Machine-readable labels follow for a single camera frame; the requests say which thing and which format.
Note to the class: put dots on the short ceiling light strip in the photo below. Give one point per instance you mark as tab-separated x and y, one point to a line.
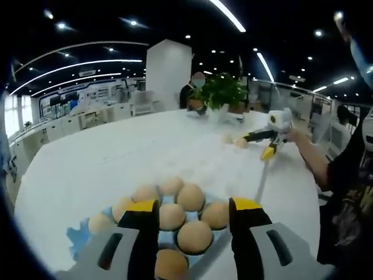
265	66

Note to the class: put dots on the white table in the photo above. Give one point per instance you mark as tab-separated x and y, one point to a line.
87	151

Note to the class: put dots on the person's right hand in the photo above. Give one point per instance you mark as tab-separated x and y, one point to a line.
295	137

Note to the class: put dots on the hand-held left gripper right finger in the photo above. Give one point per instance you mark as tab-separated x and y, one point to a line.
247	230

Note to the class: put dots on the white and blue packet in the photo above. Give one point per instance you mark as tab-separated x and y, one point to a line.
239	118

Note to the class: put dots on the cluster of brown eggs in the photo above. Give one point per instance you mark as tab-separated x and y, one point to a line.
190	196

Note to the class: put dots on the brown oval egg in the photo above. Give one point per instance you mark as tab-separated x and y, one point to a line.
241	143
228	139

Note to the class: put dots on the white foam egg holder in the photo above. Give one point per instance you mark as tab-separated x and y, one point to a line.
204	169

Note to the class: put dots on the white mesh office chair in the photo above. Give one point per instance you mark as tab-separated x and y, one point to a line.
142	102

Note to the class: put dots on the green potted plant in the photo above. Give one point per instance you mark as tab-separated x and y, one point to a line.
224	90

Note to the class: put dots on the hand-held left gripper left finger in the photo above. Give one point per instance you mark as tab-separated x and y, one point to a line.
142	230

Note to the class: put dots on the blue egg tray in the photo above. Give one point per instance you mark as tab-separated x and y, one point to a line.
75	242

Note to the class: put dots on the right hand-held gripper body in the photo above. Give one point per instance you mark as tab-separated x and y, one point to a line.
279	119

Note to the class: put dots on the white cabinet row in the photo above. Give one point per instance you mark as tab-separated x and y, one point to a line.
73	122

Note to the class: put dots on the long ceiling light strip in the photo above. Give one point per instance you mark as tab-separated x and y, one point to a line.
228	14

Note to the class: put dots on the white chest-worn device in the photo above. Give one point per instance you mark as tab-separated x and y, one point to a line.
368	131

